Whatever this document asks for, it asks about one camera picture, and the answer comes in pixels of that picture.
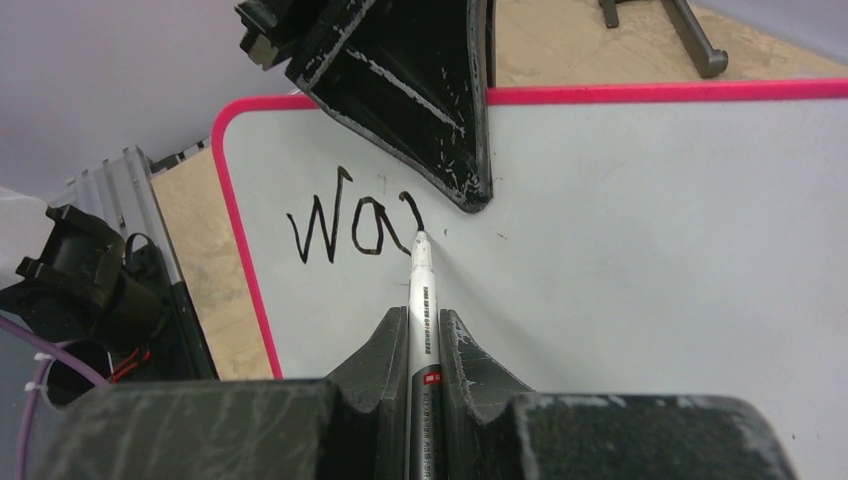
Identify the red framed whiteboard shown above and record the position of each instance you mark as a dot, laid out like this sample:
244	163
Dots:
671	239

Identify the black metal clamp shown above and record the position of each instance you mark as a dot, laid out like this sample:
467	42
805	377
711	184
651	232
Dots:
708	61

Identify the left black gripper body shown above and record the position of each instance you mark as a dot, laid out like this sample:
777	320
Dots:
276	31

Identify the white whiteboard marker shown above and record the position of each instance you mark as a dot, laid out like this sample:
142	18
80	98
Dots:
425	457

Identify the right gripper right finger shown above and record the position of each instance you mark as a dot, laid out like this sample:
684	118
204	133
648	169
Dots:
497	427

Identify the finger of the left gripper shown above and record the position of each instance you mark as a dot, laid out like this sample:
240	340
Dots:
409	76

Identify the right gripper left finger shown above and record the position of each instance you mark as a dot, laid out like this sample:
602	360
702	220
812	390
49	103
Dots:
346	425

